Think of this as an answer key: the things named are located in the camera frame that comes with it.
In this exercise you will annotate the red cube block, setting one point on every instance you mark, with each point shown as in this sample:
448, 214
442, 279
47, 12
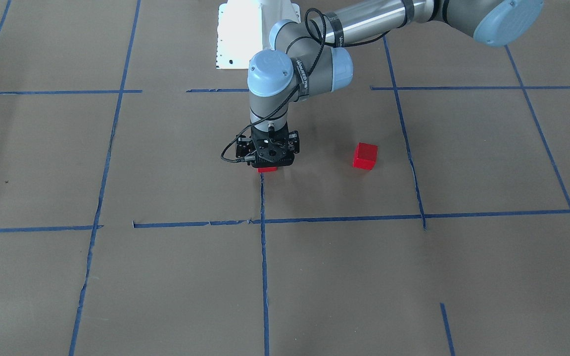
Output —
365, 156
267, 169

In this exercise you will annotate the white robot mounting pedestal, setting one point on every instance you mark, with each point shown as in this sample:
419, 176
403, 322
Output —
244, 26

